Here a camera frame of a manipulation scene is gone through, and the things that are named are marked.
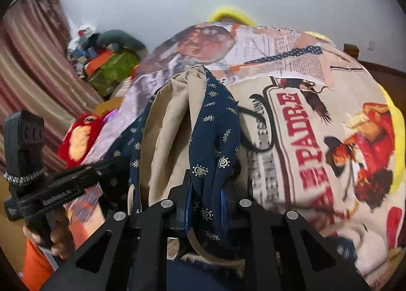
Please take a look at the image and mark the navy patterned garment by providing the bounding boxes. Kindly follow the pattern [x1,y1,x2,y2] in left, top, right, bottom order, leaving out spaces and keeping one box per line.
[106,69,244,290]

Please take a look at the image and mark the orange left sleeve forearm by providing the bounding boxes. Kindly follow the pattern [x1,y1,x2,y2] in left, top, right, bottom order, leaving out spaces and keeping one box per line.
[21,239,54,291]

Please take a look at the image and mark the left hand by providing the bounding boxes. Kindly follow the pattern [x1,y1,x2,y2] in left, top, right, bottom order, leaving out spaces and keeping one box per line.
[22,206,76,260]

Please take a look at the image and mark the red plush toy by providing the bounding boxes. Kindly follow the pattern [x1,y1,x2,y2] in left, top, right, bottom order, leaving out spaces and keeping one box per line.
[58,114,106,169]

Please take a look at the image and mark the striped maroon curtain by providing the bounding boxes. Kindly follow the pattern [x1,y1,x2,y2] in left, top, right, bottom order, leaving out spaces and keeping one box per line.
[1,0,103,172]

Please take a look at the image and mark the printed newspaper bed sheet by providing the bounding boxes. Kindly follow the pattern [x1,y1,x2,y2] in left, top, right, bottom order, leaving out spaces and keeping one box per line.
[82,22,405,289]

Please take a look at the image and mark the green box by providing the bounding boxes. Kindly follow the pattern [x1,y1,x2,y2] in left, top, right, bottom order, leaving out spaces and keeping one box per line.
[85,50,140,97]

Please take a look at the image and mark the wooden headboard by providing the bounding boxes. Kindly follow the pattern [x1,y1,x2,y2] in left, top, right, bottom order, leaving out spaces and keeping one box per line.
[343,44,406,116]

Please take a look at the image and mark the yellow pillow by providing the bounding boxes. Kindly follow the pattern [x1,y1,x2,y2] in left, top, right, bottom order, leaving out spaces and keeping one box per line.
[209,7,257,26]

